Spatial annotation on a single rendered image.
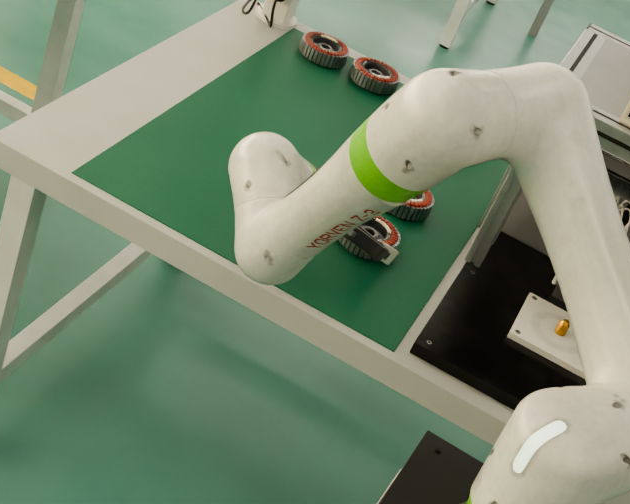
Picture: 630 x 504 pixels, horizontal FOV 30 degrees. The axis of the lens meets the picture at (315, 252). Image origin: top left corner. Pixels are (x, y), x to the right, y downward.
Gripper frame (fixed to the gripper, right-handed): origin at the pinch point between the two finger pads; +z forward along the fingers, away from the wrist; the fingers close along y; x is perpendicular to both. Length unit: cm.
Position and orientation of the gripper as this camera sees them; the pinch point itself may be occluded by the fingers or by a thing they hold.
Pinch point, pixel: (367, 234)
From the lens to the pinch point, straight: 206.6
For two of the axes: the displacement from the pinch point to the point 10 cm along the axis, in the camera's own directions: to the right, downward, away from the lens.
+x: 6.6, -7.4, -1.4
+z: 4.9, 2.8, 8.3
